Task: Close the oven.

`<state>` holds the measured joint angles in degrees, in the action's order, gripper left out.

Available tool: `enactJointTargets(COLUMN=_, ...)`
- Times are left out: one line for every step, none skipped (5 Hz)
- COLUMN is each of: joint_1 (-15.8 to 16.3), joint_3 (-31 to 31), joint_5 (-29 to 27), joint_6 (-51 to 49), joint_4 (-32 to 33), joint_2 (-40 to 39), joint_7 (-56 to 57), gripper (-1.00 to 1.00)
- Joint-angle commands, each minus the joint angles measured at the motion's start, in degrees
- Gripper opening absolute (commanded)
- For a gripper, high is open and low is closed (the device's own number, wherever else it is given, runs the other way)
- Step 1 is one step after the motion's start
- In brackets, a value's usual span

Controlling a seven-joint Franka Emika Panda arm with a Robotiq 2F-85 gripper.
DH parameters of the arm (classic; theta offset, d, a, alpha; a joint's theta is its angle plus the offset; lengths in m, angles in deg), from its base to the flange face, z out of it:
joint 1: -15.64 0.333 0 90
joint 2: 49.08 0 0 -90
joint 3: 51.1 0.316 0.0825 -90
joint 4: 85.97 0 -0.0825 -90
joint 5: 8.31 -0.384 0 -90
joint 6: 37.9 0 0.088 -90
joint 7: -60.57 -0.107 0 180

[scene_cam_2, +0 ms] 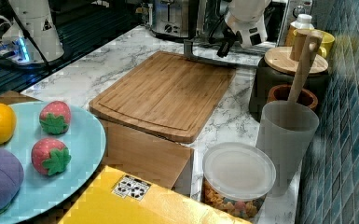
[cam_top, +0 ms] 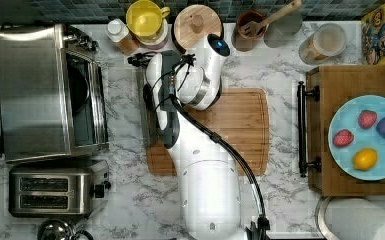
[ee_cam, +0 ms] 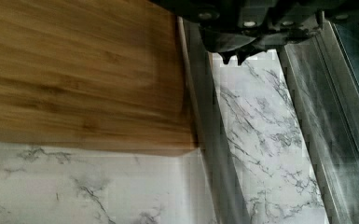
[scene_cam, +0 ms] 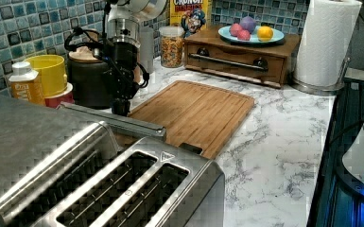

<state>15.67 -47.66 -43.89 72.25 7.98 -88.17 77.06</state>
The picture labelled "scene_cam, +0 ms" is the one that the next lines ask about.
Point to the grey cup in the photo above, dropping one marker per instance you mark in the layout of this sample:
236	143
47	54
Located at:
147	48

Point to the wooden drawer box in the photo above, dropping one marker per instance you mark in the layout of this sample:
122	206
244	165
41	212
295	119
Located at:
279	56

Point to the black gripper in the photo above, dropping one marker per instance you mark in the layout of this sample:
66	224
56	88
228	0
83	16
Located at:
119	80

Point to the red strawberry near plum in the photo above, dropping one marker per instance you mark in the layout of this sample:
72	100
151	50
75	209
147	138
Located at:
235	29

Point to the bamboo cutting board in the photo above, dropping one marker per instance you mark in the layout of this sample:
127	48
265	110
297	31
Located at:
197	114

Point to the orange juice bottle white cap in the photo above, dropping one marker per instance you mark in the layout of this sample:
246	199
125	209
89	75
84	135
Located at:
26	83

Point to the stainless steel two-slot toaster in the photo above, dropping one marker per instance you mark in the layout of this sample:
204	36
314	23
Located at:
150	184

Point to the yellow lemon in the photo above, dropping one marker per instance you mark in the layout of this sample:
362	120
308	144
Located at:
264	33

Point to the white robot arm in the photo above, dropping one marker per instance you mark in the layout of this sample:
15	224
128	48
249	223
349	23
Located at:
121	23

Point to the red strawberry near lemon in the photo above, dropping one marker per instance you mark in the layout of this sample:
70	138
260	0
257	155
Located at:
244	35

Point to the clear cereal jar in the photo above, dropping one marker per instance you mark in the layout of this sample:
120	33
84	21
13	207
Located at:
171	43

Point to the purple plum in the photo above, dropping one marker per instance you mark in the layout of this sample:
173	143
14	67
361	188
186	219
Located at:
248	23

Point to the black canister with wooden lid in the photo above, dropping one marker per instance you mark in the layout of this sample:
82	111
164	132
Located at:
85	74

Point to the yellow mug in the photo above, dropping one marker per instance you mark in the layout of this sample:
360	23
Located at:
52	72

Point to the black drawer handle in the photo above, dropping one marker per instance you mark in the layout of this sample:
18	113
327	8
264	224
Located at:
203	55

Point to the cereal box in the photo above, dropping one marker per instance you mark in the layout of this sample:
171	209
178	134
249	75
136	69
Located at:
191	15

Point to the metal paper towel holder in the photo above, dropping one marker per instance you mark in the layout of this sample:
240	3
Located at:
331	90

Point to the red and white bowl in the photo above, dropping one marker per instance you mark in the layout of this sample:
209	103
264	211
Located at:
65	96

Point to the light blue plate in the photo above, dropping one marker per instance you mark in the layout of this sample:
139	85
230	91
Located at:
225	33

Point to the paper towel roll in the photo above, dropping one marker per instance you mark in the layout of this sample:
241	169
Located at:
327	33

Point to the stainless steel toaster oven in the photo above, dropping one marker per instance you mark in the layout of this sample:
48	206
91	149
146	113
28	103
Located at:
45	155

